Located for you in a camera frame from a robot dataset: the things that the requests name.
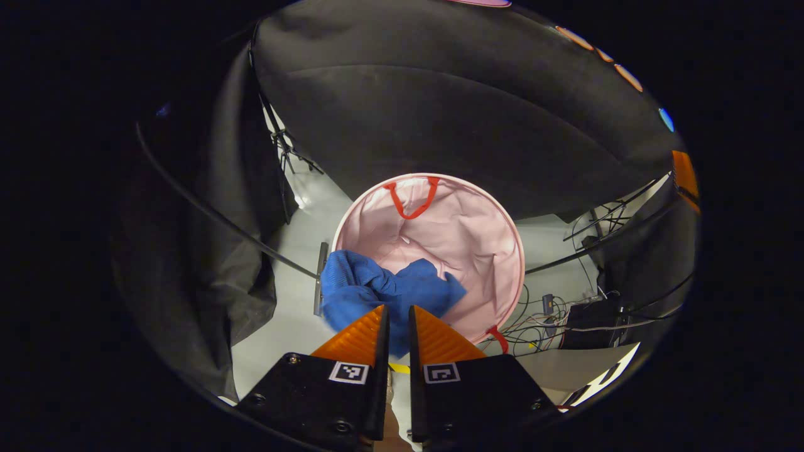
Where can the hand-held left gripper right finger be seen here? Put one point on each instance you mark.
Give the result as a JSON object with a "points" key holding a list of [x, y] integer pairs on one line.
{"points": [[416, 389]]}

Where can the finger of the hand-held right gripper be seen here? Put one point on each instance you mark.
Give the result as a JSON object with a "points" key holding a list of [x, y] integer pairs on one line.
{"points": [[684, 176]]}

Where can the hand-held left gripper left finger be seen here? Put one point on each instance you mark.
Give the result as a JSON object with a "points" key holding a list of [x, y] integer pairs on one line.
{"points": [[380, 389]]}

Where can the pink laundry hamper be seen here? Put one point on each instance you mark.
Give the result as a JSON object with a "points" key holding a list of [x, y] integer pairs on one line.
{"points": [[465, 238]]}

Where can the black clothes rack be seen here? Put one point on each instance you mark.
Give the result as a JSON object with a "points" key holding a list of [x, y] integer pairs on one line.
{"points": [[321, 276]]}

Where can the small grey adapter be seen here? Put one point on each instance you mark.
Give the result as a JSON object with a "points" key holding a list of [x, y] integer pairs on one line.
{"points": [[548, 303]]}

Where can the black equipment box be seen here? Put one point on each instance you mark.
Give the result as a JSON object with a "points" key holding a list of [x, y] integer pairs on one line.
{"points": [[593, 323]]}

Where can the black backdrop cloth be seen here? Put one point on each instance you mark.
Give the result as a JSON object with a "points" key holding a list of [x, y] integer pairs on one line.
{"points": [[440, 113]]}

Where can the black tripod stand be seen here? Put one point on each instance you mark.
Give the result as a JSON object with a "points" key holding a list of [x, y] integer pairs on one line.
{"points": [[282, 141]]}

